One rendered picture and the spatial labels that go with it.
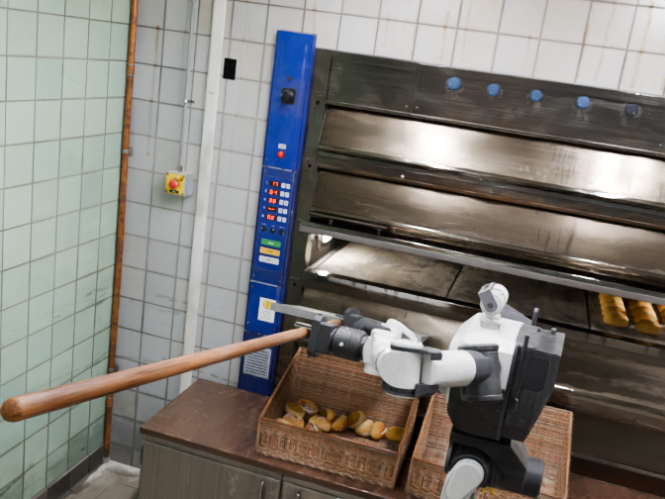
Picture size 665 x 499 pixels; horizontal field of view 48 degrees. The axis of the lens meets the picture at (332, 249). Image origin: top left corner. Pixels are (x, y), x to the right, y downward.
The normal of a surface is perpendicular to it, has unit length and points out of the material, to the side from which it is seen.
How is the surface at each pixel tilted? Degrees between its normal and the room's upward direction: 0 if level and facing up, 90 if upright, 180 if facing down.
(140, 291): 90
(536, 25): 90
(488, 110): 90
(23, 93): 90
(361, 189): 70
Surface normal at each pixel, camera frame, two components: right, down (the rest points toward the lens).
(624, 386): -0.24, -0.13
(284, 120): -0.29, 0.21
